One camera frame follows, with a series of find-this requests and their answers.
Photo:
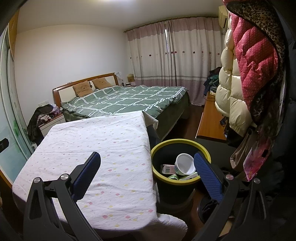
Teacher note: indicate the black bin with yellow rim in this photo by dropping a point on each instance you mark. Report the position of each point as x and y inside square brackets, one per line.
[171, 192]

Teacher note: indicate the yellowed air conditioner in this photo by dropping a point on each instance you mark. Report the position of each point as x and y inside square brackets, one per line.
[223, 17]

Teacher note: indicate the green checked duvet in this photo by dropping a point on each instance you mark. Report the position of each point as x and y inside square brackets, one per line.
[127, 99]

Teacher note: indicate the cream puffer jacket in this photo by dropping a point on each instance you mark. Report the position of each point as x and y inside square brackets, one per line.
[231, 92]

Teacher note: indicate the heap of mixed clothes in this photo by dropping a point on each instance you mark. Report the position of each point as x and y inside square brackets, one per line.
[212, 81]

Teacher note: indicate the pile of dark clothes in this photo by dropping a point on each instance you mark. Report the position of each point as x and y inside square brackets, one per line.
[34, 125]

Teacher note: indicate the white wall socket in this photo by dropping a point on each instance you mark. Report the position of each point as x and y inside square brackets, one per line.
[43, 102]

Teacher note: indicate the dotted white tablecloth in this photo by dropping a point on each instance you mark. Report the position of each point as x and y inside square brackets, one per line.
[92, 143]

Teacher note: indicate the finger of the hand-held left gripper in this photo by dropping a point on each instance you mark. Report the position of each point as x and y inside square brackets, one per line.
[3, 143]

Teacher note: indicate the brown bear face pillow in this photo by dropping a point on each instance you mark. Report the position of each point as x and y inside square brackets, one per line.
[101, 83]
[82, 89]

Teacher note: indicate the pink strawberry milk carton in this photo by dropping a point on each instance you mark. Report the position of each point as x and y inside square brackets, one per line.
[167, 169]

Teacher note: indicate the white paper bowl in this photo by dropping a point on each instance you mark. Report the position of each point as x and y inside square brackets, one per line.
[185, 163]

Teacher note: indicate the pink floral cloth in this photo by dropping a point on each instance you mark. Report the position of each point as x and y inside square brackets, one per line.
[256, 160]

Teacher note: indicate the small cardboard box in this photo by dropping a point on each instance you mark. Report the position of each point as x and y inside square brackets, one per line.
[130, 78]

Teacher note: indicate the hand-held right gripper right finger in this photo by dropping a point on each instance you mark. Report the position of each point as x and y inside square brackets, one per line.
[208, 178]

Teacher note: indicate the small bedside table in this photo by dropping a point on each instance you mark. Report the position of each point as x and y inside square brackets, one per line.
[130, 84]

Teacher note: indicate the wooden cabinet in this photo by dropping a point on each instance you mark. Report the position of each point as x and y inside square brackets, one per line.
[209, 122]

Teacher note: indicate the pink and white curtain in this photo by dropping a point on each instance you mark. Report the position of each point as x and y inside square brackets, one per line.
[150, 58]

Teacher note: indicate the red dotted puffer jacket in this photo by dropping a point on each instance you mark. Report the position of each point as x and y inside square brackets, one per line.
[272, 27]

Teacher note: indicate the frosted glass sliding door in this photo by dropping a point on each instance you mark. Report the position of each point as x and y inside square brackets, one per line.
[9, 111]

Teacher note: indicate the green and white plastic bottle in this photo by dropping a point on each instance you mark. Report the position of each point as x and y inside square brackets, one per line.
[173, 177]

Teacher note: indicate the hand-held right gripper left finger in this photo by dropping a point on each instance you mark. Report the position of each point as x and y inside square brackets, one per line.
[86, 176]

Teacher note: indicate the white nightstand with drawers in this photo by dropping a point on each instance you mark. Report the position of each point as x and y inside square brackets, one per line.
[53, 122]

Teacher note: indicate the wooden bed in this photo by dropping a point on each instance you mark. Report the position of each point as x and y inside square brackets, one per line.
[64, 91]

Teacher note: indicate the beige handbag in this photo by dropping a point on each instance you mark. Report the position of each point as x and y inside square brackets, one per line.
[240, 155]

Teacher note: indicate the floral green paper box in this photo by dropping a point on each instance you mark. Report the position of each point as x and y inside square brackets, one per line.
[189, 177]

